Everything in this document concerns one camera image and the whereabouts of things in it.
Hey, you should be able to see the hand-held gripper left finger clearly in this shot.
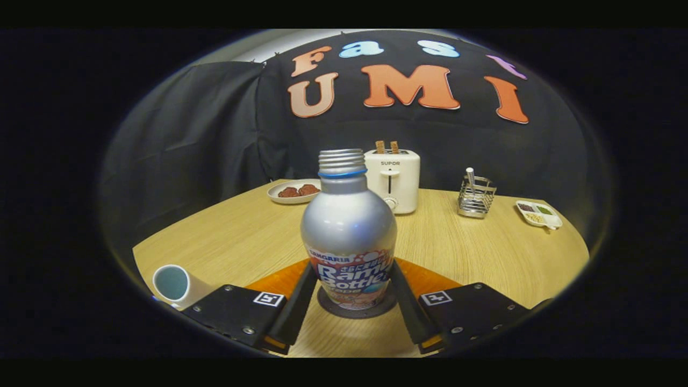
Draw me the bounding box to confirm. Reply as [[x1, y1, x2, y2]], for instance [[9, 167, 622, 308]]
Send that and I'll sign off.
[[183, 260, 319, 355]]

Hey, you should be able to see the black backdrop cloth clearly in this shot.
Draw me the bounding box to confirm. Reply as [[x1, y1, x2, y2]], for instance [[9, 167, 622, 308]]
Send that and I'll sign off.
[[99, 29, 613, 259]]

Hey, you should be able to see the metal wire holder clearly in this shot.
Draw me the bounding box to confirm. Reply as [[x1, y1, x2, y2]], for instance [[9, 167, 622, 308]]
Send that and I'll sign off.
[[457, 175, 497, 219]]

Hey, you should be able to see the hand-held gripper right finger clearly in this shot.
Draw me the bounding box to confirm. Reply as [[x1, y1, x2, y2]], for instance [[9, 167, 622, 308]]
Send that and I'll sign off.
[[388, 258, 541, 354]]

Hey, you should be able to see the dark brown round coaster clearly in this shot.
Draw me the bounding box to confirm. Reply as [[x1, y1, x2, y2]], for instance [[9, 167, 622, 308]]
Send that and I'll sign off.
[[317, 285, 398, 319]]

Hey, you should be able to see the white toaster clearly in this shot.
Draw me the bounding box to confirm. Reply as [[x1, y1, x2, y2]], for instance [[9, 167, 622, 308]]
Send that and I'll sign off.
[[363, 149, 421, 214]]

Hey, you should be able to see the wooden table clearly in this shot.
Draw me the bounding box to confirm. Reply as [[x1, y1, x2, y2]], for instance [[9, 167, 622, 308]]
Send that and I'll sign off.
[[133, 179, 590, 358]]

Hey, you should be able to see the white cup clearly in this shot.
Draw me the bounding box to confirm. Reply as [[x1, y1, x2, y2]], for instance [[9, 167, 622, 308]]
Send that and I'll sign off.
[[153, 264, 216, 311]]

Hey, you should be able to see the silver juice bottle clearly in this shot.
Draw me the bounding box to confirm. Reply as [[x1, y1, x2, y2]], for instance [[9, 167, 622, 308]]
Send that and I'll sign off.
[[300, 149, 398, 311]]

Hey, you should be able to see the white divided condiment dish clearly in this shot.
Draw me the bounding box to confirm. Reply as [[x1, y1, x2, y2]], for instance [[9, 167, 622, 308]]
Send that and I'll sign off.
[[515, 200, 563, 231]]

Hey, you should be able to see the white oval plate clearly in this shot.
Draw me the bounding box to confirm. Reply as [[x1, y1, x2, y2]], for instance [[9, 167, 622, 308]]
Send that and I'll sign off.
[[267, 179, 322, 205]]

